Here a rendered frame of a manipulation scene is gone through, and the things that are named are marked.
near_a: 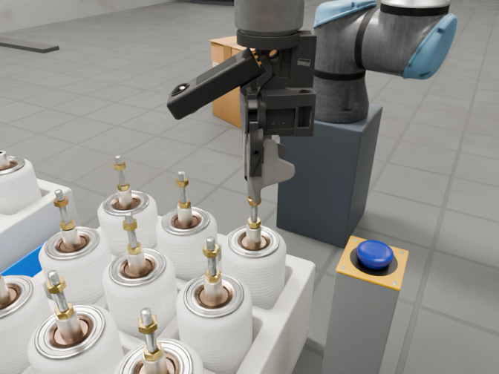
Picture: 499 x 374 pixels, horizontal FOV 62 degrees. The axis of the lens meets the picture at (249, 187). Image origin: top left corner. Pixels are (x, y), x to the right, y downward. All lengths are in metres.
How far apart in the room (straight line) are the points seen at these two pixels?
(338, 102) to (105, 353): 0.64
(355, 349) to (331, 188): 0.46
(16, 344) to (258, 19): 0.47
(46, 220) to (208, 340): 0.51
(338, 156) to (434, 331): 0.38
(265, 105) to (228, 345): 0.29
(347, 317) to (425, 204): 0.76
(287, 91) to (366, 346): 0.32
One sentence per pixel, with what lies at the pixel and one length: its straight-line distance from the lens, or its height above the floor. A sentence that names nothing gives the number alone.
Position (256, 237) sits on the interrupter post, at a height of 0.27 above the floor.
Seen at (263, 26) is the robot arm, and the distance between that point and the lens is 0.45.
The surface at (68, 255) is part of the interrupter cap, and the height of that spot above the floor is 0.25.
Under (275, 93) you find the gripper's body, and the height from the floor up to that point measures 0.48.
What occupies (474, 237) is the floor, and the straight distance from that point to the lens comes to 1.17.
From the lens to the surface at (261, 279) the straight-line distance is 0.60.
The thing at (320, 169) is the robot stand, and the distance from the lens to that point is 0.93.
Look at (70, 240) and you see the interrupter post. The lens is 0.64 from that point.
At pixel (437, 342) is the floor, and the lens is 0.88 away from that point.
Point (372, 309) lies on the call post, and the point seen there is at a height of 0.27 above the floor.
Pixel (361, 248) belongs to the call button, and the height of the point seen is 0.33.
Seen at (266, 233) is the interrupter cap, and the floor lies 0.25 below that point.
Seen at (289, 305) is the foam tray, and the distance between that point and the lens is 0.62.
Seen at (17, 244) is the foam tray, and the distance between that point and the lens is 0.90.
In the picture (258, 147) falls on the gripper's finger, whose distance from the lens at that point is 0.48.
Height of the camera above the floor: 0.63
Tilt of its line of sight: 31 degrees down
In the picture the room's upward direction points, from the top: straight up
